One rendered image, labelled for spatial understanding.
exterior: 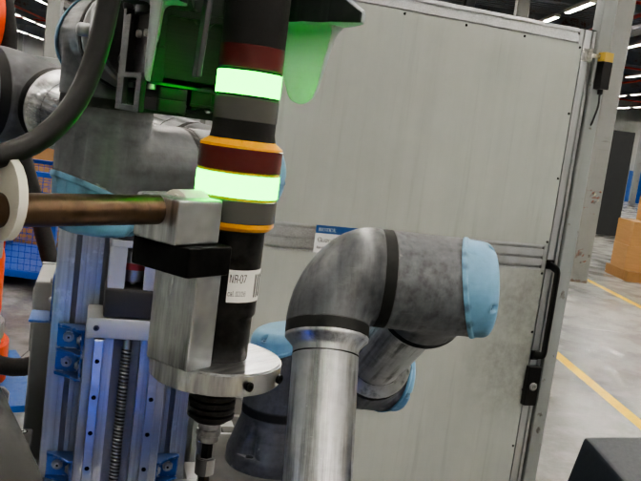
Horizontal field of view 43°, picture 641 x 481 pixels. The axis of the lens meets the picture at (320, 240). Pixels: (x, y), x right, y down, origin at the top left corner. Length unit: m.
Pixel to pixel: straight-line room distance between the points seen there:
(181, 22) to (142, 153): 0.20
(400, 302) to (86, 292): 0.66
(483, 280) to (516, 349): 1.80
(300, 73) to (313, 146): 1.86
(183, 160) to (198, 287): 0.31
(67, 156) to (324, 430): 0.40
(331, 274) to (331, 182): 1.45
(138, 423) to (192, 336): 1.02
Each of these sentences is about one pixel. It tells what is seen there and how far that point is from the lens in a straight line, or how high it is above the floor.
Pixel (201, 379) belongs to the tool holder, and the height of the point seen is 1.46.
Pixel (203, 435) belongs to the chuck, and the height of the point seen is 1.42.
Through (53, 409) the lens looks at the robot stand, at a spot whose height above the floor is 1.06.
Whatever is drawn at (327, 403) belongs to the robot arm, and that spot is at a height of 1.30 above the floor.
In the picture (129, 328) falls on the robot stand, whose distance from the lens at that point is 1.36.
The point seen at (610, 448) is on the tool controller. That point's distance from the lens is 1.11.
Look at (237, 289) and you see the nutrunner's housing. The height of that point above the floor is 1.50.
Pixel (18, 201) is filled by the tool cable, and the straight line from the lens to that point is 0.34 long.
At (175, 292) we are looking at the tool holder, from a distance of 0.41.
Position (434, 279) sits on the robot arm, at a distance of 0.93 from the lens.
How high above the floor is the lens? 1.59
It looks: 8 degrees down
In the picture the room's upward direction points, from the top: 7 degrees clockwise
